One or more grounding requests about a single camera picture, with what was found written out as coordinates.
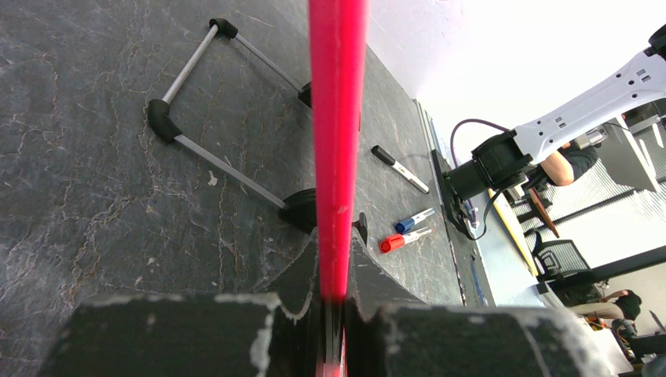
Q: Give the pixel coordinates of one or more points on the red marker pen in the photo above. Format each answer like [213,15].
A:
[391,243]

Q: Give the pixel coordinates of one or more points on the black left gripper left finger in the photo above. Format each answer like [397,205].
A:
[269,333]

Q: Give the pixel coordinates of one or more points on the black marker pen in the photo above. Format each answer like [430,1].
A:
[391,162]

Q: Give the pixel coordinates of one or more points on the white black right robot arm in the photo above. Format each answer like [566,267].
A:
[498,162]

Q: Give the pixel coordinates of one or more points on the person in black shirt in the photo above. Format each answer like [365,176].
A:
[567,165]

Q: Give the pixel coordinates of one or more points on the blue marker pen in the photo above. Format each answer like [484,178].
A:
[406,225]

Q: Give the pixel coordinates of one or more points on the black left whiteboard foot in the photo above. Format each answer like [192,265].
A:
[361,225]

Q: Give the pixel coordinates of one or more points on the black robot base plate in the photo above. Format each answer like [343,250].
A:
[460,238]

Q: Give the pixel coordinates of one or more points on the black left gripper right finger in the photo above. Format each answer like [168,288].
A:
[390,332]

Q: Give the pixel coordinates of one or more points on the pink framed whiteboard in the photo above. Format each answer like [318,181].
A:
[337,34]

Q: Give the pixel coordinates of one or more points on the black office chair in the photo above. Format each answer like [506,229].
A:
[557,259]

